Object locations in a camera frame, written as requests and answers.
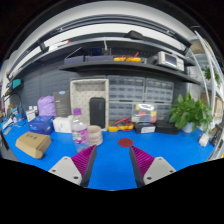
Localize blue cardboard box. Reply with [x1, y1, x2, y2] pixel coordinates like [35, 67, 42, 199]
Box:
[28, 116, 54, 135]

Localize black box with white label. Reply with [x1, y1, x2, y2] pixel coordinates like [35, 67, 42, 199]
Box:
[134, 122, 156, 134]

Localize white tissue box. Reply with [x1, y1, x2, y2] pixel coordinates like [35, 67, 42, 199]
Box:
[53, 116, 72, 133]

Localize dark wall shelf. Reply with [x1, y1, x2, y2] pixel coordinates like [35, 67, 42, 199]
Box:
[59, 61, 200, 85]

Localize green potted plant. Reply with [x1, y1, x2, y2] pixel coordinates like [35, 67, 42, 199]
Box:
[168, 94, 213, 133]

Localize brown cardboard box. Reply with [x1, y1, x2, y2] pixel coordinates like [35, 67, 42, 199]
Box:
[16, 132, 51, 159]

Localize black flat device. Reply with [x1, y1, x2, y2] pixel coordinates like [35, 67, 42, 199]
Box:
[155, 120, 179, 135]

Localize clear box with coloured parts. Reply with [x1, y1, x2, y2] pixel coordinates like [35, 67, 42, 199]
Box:
[131, 103, 157, 123]

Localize white pegboard tray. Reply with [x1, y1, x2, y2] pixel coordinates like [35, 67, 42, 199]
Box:
[70, 79, 109, 131]

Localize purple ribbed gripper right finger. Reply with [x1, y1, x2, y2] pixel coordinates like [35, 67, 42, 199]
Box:
[129, 146, 175, 187]

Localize grey oscilloscope on shelf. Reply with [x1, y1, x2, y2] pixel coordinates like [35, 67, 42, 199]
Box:
[147, 51, 184, 71]

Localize purple plastic bag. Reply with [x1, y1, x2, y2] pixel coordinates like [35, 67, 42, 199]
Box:
[37, 96, 56, 116]

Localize grey drawer organizer cabinet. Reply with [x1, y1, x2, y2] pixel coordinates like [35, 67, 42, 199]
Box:
[108, 75, 174, 124]

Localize dark grey product box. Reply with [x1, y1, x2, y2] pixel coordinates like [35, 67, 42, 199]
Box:
[54, 91, 71, 117]

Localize yellow multimeter with red leads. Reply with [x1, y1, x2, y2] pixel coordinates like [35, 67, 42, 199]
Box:
[108, 118, 134, 132]

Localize blue table mat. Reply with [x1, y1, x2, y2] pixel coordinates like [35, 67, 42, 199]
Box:
[4, 121, 214, 190]

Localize beige ribbed cup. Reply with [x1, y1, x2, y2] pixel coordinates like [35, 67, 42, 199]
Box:
[87, 125, 103, 146]

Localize black rectangular case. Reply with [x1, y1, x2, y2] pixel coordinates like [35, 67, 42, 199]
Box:
[89, 97, 105, 128]

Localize dark blue box on shelf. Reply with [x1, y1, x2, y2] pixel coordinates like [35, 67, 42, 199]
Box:
[64, 55, 114, 65]

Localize white adapter at right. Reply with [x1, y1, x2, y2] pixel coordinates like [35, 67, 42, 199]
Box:
[199, 134, 209, 147]

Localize yellow tool on shelf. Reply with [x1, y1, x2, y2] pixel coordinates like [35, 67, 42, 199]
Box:
[113, 52, 141, 63]

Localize clear plastic water bottle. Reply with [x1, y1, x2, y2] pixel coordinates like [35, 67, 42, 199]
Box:
[71, 108, 89, 152]

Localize small white labelled box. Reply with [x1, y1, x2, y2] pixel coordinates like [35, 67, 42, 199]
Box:
[26, 109, 36, 121]

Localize red round coaster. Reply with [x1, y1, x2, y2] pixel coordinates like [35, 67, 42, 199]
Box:
[118, 138, 133, 148]

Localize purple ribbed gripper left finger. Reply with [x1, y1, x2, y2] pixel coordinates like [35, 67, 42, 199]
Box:
[49, 145, 97, 187]

